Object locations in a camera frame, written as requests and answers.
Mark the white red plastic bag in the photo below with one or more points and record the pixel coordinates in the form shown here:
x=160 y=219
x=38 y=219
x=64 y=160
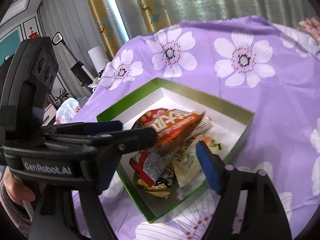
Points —
x=67 y=110

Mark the white board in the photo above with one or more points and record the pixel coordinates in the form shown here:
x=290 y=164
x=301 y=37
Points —
x=97 y=55

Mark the black gold snack packet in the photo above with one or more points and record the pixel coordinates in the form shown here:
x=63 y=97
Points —
x=155 y=190

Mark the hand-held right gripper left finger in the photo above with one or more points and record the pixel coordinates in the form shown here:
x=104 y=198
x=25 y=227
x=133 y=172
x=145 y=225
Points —
x=105 y=185

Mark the long beige snack bar packet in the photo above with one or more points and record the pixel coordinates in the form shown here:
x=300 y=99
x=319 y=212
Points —
x=205 y=125

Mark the black white stick vacuum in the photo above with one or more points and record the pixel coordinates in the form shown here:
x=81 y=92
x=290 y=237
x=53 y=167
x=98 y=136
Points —
x=80 y=70

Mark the orange chip bag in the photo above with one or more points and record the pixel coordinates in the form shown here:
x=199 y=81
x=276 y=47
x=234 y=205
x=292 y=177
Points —
x=175 y=127

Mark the purple floral cloth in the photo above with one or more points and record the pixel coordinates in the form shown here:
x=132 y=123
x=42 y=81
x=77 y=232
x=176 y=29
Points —
x=200 y=80

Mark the white snack packet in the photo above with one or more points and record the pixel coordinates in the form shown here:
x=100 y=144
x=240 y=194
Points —
x=210 y=141

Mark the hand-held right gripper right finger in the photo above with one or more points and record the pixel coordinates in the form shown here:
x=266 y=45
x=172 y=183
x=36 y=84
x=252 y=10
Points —
x=207 y=165

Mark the gold deer print curtain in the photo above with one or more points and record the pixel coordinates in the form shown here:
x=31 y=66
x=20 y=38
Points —
x=100 y=10
x=150 y=5

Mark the person's left hand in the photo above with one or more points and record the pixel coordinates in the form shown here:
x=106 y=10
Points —
x=20 y=190

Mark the red grey snack packet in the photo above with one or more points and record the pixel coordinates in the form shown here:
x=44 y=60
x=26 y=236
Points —
x=150 y=165

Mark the green potted plant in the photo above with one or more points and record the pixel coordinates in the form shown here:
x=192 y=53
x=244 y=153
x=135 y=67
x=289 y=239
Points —
x=61 y=98

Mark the red flower wall picture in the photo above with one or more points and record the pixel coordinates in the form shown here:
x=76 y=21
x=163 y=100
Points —
x=32 y=30

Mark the grey sheer curtain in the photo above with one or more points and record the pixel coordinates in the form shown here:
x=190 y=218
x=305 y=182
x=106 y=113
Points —
x=72 y=17

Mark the green cardboard box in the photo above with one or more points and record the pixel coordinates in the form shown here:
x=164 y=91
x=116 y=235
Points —
x=190 y=100

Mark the pale yellow green packet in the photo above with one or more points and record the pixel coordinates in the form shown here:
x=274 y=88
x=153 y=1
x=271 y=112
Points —
x=186 y=167

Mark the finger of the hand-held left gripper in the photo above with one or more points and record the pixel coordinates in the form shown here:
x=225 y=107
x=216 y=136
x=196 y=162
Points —
x=105 y=127
x=130 y=138

